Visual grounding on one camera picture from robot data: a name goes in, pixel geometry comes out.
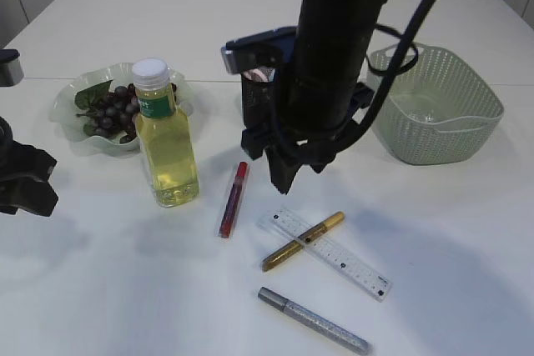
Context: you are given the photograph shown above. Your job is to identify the gold glitter pen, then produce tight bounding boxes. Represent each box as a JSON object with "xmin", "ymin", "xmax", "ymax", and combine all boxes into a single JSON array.
[{"xmin": 261, "ymin": 209, "xmax": 345, "ymax": 272}]

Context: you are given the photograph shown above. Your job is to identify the black mesh pen holder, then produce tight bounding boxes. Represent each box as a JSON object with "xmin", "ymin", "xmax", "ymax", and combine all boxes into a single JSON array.
[{"xmin": 241, "ymin": 71, "xmax": 274, "ymax": 128}]

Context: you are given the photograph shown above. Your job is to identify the clear plastic ruler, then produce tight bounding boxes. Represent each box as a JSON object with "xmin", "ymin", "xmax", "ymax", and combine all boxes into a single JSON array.
[{"xmin": 260, "ymin": 208, "xmax": 392, "ymax": 302}]

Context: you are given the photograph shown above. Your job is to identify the black cable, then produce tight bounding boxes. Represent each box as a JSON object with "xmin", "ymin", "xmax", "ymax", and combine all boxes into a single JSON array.
[{"xmin": 270, "ymin": 0, "xmax": 464, "ymax": 157}]

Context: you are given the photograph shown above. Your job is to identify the green woven plastic basket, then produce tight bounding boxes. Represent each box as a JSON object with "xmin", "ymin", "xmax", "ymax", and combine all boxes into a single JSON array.
[{"xmin": 372, "ymin": 43, "xmax": 505, "ymax": 165}]

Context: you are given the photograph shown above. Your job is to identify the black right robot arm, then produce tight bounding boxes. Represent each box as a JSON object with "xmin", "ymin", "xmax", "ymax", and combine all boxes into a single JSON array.
[{"xmin": 221, "ymin": 0, "xmax": 436, "ymax": 193}]

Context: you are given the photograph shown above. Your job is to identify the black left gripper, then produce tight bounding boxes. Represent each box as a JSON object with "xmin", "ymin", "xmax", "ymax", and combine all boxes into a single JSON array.
[{"xmin": 1, "ymin": 118, "xmax": 58, "ymax": 217}]

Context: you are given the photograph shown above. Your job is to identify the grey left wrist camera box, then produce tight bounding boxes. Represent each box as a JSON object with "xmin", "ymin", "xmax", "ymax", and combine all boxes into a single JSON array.
[{"xmin": 0, "ymin": 48, "xmax": 24, "ymax": 88}]

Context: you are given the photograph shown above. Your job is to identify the pink handled scissors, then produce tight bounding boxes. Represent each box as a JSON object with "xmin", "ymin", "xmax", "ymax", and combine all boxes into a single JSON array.
[{"xmin": 244, "ymin": 67, "xmax": 275, "ymax": 83}]

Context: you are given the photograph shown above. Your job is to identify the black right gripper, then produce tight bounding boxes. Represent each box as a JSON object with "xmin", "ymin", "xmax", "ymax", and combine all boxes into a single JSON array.
[{"xmin": 241, "ymin": 82, "xmax": 374, "ymax": 194}]

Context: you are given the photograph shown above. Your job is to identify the purple artificial grape bunch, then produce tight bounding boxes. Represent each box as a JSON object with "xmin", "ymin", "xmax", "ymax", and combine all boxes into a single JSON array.
[{"xmin": 74, "ymin": 77, "xmax": 189, "ymax": 145}]

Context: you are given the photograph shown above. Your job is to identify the silver glitter pen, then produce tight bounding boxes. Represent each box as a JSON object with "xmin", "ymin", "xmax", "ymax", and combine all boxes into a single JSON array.
[{"xmin": 257, "ymin": 287, "xmax": 372, "ymax": 355}]

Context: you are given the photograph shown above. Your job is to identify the light green wavy plate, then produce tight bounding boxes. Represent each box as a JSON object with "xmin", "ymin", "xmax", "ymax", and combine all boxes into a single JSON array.
[{"xmin": 52, "ymin": 63, "xmax": 190, "ymax": 153}]

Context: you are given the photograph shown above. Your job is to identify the red glitter pen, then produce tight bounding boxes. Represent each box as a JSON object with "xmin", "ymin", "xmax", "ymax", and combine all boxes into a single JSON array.
[{"xmin": 219, "ymin": 162, "xmax": 249, "ymax": 238}]

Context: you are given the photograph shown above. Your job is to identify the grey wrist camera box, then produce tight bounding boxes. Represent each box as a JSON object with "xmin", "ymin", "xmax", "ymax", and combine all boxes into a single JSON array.
[
  {"xmin": 0, "ymin": 48, "xmax": 24, "ymax": 88},
  {"xmin": 220, "ymin": 26, "xmax": 297, "ymax": 75}
]

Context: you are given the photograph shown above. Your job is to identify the clear plastic sheet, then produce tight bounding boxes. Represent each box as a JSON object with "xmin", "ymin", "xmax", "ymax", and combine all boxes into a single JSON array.
[{"xmin": 406, "ymin": 108, "xmax": 438, "ymax": 124}]

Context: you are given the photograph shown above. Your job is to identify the yellow tea bottle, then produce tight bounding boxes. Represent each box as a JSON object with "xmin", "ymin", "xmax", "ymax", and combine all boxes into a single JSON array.
[{"xmin": 132, "ymin": 58, "xmax": 199, "ymax": 208}]

